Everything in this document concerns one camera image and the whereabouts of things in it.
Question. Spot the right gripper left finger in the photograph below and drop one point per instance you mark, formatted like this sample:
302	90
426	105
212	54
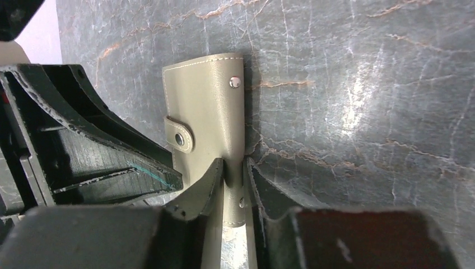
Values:
192	223

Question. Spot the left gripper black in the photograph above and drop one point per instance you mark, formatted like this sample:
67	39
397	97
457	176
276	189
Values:
62	145

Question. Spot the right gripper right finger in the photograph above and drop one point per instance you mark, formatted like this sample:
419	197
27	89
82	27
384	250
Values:
281	232

